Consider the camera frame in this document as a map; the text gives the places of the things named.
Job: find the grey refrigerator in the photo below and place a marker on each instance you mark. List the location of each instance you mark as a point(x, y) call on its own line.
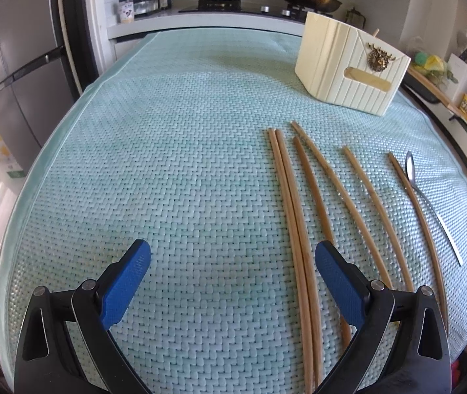
point(20, 69)

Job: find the cream ribbed utensil holder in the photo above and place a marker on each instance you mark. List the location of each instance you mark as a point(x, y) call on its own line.
point(340, 61)

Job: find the white kitchen counter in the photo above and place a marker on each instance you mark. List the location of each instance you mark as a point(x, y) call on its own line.
point(196, 22)

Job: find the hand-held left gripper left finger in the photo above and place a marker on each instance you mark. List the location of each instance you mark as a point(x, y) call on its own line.
point(126, 279)

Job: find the glass french press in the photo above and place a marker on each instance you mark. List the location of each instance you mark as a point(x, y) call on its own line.
point(354, 16)

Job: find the wooden cutting board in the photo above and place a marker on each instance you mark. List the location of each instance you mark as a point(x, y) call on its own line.
point(442, 96)

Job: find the plastic bag of sponges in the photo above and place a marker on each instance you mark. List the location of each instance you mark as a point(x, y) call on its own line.
point(430, 63)

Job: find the teal woven mat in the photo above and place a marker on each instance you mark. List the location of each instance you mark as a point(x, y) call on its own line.
point(155, 152)

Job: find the metal spoon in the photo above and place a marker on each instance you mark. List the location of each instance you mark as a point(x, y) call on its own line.
point(409, 168)

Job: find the clear seasoning box rack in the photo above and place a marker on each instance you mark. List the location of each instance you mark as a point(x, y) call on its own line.
point(147, 6)

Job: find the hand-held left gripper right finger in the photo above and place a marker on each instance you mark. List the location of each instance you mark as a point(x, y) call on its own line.
point(336, 279)

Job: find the set of wooden chopsticks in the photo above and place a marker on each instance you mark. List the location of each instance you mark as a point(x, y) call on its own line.
point(290, 201)

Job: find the yellow green carton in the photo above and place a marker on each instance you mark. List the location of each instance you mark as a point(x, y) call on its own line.
point(1, 152)

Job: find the white knife block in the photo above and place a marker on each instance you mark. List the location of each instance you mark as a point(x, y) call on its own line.
point(459, 72)

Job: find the small spice jar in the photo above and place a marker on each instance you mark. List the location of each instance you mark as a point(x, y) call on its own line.
point(126, 10)

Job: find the black gas stove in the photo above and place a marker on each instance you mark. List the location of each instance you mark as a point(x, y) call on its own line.
point(249, 8)

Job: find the black flat pan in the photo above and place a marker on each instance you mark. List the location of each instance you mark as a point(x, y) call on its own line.
point(422, 88)

